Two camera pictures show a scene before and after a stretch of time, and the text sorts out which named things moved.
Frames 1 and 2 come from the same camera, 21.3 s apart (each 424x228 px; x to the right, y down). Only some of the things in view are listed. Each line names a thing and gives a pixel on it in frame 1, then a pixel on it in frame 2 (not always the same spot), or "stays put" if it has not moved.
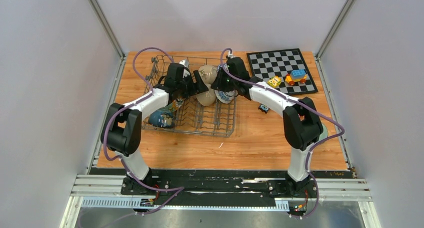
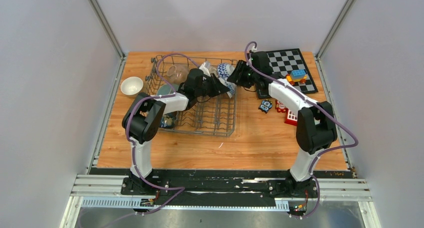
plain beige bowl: (208, 98) to (131, 86)
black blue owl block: (263, 108) stays put
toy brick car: (296, 76) stays put
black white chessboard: (265, 65) stays put
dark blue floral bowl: (162, 118) stays put
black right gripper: (218, 84) to (241, 68)
